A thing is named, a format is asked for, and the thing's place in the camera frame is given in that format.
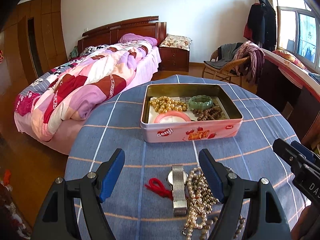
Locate dark stone bead bracelet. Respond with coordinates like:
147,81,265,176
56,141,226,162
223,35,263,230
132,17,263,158
199,214,246,240

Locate white pearl necklace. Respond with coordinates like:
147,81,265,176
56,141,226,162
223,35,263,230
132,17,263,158
182,166,213,238

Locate brown wooden bead bracelet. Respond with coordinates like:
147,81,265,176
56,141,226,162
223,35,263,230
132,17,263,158
192,106,224,121

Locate red string cord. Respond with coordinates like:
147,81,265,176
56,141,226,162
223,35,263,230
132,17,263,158
144,177,174,201

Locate silver mesh band watch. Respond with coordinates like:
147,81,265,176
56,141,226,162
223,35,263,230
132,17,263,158
167,165,188,217

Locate green jade bracelet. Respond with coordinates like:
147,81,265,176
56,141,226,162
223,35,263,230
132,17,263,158
188,95,214,111

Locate pink bangle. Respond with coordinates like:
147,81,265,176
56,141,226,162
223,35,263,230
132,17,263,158
153,111,191,124

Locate gold pearl necklace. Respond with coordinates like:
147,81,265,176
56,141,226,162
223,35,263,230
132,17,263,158
149,95,188,114

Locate person's right hand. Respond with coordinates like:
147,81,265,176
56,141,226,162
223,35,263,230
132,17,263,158
291,204,320,240

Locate blue plaid tablecloth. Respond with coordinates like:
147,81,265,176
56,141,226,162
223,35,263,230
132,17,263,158
65,83,309,239

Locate dark wooden desk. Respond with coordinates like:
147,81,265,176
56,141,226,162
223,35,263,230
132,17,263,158
257,50,319,146

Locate folded clothes on desk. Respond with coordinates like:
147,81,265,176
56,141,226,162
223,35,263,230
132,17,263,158
309,73,320,84

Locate clothes draped on chair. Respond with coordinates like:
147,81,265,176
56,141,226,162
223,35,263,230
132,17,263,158
213,41,265,85

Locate floral pillow on desk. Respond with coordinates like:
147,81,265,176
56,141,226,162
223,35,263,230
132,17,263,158
273,50,307,69

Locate wicker chair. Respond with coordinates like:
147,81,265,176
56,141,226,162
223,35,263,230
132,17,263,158
202,49,250,87

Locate bed with pink quilt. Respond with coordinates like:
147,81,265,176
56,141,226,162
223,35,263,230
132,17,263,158
14,16,167,154

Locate window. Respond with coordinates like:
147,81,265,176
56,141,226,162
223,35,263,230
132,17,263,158
276,0,319,73

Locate pink cookie tin box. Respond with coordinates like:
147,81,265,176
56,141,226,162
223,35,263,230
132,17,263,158
140,83,243,143

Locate hanging dark coats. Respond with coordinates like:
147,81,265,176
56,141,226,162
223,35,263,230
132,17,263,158
244,0,277,51

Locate wooden nightstand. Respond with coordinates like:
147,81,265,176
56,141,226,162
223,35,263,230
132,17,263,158
159,47,189,72

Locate wooden wardrobe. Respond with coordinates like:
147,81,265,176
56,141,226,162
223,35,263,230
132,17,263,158
1,0,67,84

